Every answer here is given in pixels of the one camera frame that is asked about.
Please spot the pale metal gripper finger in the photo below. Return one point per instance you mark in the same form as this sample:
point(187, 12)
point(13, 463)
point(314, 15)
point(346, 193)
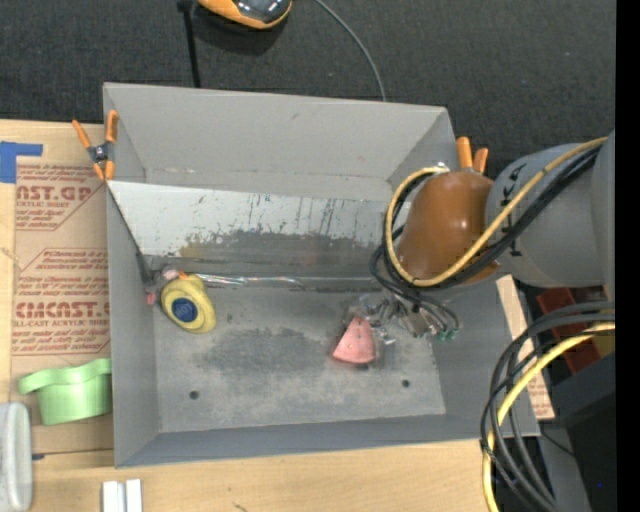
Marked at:
point(385, 338)
point(376, 306)

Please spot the clear plastic strip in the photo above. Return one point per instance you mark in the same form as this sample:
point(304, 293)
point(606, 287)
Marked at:
point(250, 281)

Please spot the red-brown flat block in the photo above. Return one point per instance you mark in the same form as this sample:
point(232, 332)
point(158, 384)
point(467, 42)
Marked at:
point(560, 306)

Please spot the white rounded block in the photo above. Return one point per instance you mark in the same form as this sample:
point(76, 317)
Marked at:
point(15, 455)

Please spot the brown cardboard board red print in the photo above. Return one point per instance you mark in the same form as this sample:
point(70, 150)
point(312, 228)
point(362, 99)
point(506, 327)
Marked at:
point(60, 225)

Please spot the grey metal bin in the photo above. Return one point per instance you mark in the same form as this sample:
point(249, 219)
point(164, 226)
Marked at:
point(280, 380)

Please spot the light green cup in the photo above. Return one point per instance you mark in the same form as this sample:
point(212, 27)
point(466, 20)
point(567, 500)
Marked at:
point(70, 395)

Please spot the pink wedge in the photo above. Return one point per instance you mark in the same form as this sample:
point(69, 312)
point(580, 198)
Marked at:
point(356, 345)

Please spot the yellow tape measure blue button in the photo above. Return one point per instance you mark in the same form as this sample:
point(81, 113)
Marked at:
point(189, 306)

